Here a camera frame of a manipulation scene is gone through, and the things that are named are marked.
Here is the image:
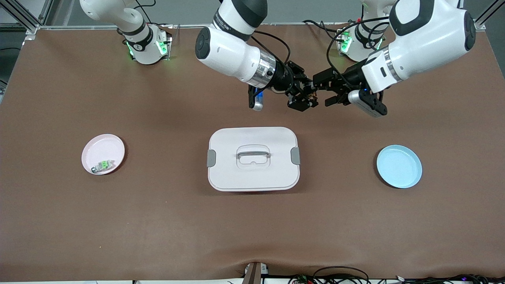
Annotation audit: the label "white lidded storage box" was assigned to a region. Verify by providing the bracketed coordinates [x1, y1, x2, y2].
[207, 127, 301, 192]

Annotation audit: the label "light blue round plate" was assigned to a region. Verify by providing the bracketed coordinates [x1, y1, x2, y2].
[376, 145, 423, 189]

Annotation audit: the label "brown table cover mat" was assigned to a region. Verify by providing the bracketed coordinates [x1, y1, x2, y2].
[0, 24, 505, 282]

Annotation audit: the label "pink round plate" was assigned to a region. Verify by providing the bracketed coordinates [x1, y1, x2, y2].
[81, 134, 126, 176]

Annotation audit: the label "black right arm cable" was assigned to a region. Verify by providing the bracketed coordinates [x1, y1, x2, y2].
[252, 30, 292, 64]

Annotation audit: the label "black base cables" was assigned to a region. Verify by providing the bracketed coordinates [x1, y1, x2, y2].
[303, 19, 348, 43]

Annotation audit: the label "translucent gray box handle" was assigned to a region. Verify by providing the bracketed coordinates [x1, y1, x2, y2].
[236, 145, 271, 165]

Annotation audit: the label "aluminium frame rail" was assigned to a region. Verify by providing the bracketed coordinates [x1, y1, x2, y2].
[24, 22, 486, 32]

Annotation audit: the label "aluminium frame post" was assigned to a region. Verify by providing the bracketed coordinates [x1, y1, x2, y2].
[473, 0, 505, 32]
[0, 0, 54, 35]

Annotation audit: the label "metal table edge bracket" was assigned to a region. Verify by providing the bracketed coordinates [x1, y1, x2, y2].
[242, 262, 269, 284]

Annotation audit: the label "black cable bundle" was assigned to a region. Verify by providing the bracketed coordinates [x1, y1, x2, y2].
[287, 266, 505, 284]

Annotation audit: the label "green white push-button switch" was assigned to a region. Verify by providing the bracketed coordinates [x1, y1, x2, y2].
[91, 159, 116, 174]

